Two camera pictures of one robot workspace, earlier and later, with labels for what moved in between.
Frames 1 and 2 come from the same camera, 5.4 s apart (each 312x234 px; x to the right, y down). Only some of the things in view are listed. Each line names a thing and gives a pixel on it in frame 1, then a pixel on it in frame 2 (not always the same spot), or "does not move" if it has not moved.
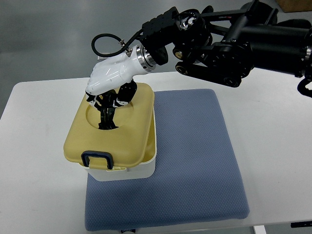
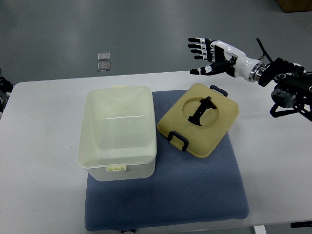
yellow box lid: [118, 148] → [199, 119]
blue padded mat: [198, 178] does not move
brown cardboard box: [295, 6] does not move
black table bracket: [301, 224] does not move
